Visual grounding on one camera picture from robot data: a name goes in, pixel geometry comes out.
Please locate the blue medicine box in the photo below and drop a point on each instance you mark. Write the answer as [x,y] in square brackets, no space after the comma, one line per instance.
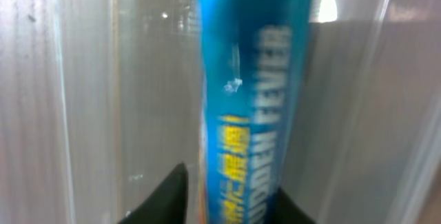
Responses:
[253,54]

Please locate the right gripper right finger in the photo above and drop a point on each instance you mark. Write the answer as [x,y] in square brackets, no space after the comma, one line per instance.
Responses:
[287,212]

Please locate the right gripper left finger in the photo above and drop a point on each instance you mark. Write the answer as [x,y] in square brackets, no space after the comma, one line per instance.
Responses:
[167,204]

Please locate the clear plastic container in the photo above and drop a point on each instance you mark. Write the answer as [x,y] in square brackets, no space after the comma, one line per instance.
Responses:
[100,100]

